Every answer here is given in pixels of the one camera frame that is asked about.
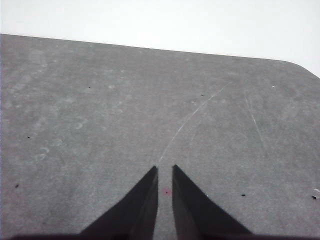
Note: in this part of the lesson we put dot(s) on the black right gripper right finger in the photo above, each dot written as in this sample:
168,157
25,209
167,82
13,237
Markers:
197,217

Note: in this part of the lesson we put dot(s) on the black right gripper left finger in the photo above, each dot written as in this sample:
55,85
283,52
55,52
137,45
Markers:
130,215

